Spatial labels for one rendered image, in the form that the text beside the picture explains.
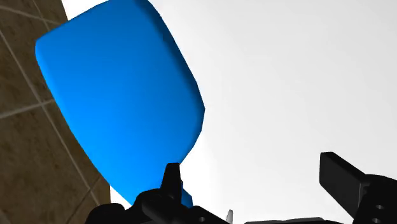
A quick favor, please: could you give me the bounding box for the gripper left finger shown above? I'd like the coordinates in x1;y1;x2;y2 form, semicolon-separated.
84;162;230;224

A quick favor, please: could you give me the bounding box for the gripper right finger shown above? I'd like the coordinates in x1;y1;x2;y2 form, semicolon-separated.
319;151;397;224

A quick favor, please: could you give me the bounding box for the blue rounded flat object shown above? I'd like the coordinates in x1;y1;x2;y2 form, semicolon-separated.
34;0;205;208

